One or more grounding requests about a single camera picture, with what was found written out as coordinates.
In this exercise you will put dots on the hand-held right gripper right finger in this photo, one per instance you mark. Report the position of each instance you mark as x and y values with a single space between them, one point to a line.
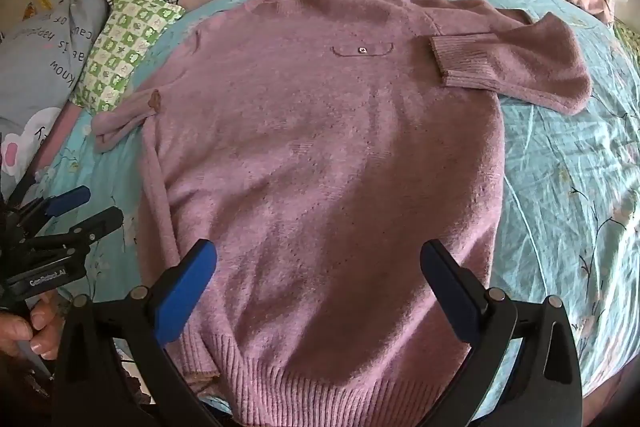
451 292

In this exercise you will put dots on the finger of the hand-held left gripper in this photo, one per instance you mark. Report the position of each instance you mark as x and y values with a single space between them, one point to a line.
97 223
67 201

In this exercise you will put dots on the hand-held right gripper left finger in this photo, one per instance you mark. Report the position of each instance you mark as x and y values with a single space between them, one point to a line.
184 289

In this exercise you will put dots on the purple knit sweater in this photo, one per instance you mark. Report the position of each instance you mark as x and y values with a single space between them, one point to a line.
325 157

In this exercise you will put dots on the person's left hand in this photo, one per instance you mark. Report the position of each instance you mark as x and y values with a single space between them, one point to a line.
37 322

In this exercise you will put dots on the grey printed pillow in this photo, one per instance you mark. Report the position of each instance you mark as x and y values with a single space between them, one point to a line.
45 67

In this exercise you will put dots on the teal floral bedsheet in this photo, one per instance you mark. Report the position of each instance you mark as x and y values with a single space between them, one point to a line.
565 187

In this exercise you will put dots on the green checkered pillow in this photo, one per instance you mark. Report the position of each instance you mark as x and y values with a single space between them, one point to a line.
127 47

